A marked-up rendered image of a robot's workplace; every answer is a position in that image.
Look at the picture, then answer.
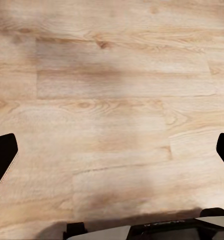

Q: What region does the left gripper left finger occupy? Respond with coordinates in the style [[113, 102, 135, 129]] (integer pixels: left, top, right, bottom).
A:
[[0, 133, 18, 180]]

